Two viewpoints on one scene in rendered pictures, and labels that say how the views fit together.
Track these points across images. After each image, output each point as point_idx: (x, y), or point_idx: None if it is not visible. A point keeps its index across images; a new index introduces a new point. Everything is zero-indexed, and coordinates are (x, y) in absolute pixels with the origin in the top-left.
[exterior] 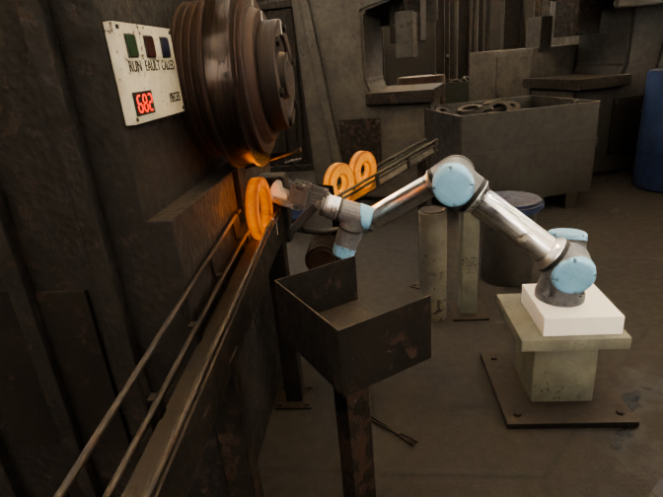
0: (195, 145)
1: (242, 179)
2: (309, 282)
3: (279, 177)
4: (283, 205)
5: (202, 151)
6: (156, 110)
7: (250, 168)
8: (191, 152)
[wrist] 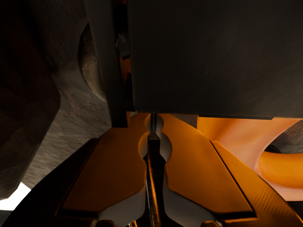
0: (281, 152)
1: (194, 119)
2: None
3: (20, 181)
4: (295, 220)
5: (271, 147)
6: None
7: (97, 122)
8: (299, 147)
